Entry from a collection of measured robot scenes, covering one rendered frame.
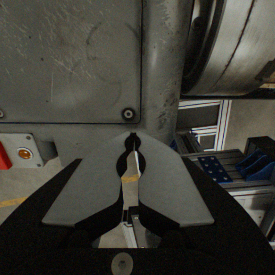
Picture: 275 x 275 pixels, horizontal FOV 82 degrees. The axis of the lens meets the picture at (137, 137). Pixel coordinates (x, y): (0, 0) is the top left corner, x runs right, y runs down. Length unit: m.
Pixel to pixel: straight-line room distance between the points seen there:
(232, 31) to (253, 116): 1.72
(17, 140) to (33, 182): 2.20
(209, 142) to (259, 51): 1.36
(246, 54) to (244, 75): 0.04
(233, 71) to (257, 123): 1.73
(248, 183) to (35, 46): 0.76
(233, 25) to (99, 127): 0.24
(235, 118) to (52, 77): 1.76
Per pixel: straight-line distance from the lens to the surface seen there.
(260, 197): 0.80
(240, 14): 0.29
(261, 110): 1.98
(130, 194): 2.29
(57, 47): 0.26
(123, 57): 0.23
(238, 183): 0.76
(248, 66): 0.33
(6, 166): 0.38
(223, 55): 0.29
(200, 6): 0.32
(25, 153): 0.35
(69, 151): 0.31
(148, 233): 0.62
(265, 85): 0.75
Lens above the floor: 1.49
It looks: 61 degrees down
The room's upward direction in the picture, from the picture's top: 179 degrees counter-clockwise
